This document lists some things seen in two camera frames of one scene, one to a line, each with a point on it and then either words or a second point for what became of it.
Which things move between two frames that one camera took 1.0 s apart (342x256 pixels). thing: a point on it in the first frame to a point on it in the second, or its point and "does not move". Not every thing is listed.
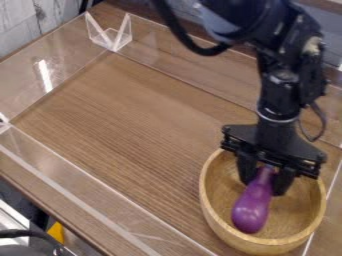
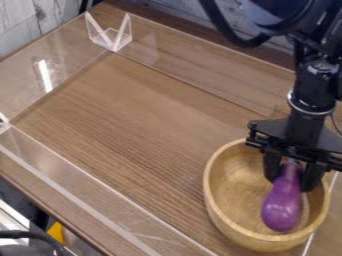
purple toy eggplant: [253, 203] to [281, 207]
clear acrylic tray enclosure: [111, 107] does not move
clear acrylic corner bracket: [111, 38] does not move
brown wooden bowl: [296, 211] does not move
